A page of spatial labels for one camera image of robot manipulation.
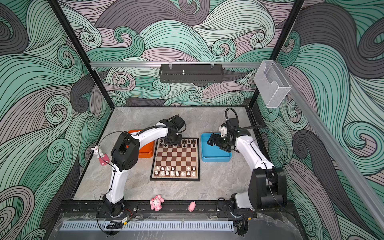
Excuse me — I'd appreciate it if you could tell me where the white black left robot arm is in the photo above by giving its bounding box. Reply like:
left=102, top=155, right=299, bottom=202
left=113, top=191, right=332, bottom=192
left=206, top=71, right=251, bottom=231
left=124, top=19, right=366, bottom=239
left=103, top=115, right=186, bottom=217

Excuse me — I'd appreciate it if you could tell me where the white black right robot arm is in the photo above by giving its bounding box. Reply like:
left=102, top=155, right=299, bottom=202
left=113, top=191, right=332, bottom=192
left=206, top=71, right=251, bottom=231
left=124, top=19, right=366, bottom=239
left=207, top=118, right=287, bottom=209

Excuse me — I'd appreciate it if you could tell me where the blue plastic tray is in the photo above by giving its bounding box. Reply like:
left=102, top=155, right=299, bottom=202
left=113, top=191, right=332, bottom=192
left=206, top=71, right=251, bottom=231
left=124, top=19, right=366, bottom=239
left=201, top=133, right=232, bottom=163

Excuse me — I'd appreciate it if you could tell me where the brown cream chessboard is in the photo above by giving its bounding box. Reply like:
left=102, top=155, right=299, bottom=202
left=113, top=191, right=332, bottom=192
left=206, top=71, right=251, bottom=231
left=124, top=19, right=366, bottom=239
left=150, top=138, right=201, bottom=182

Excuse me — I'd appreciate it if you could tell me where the orange plastic tray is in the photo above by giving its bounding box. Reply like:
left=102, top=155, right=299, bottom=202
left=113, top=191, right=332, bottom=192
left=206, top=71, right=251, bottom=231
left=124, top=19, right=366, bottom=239
left=128, top=130, right=155, bottom=159

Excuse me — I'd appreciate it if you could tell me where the pink pig plush toy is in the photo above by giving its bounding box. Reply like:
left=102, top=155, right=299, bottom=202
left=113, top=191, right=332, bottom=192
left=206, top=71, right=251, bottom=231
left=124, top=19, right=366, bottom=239
left=150, top=195, right=165, bottom=212

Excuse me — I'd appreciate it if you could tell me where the small pink pig figurine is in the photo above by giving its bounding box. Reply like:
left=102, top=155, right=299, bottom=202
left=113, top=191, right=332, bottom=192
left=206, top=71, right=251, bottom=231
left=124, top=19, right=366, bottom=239
left=188, top=201, right=196, bottom=212

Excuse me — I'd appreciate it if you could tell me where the white rabbit pink base figurine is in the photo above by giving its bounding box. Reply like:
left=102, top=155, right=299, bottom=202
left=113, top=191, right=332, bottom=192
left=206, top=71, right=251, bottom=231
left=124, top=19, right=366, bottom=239
left=91, top=146, right=110, bottom=166

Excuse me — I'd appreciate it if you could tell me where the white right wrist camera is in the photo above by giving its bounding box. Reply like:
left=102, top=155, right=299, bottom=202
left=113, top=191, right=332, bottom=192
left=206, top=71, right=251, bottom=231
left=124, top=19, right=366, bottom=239
left=219, top=125, right=227, bottom=138

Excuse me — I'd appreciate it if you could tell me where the black perforated wall shelf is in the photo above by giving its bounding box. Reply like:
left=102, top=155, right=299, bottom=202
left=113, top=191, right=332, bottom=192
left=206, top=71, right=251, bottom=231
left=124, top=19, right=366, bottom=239
left=159, top=65, right=224, bottom=84

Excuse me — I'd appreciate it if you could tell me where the clear acrylic wall box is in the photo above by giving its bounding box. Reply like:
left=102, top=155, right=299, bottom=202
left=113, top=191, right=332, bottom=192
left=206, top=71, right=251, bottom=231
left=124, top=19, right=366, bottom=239
left=254, top=60, right=292, bottom=109

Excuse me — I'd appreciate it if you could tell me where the white slotted cable duct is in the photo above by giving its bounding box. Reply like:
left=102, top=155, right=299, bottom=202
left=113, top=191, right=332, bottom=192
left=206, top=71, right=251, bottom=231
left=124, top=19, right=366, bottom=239
left=59, top=220, right=234, bottom=232

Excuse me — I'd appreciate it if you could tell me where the aluminium back wall rail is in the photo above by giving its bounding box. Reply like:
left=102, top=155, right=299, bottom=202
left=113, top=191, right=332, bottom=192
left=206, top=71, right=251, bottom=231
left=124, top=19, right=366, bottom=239
left=90, top=61, right=261, bottom=69

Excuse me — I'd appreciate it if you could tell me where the aluminium wall rail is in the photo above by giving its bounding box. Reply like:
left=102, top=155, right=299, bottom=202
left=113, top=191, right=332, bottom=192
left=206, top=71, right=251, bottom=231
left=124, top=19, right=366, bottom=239
left=90, top=61, right=261, bottom=69
left=274, top=63, right=384, bottom=230

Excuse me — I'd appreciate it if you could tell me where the black front mounting rail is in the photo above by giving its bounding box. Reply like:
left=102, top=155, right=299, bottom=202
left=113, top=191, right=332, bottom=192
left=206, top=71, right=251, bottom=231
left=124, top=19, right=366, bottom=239
left=58, top=200, right=297, bottom=218

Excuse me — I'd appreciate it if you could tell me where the aluminium right wall rail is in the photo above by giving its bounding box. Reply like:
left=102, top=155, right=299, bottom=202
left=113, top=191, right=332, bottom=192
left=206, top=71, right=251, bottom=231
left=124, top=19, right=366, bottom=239
left=274, top=63, right=384, bottom=230

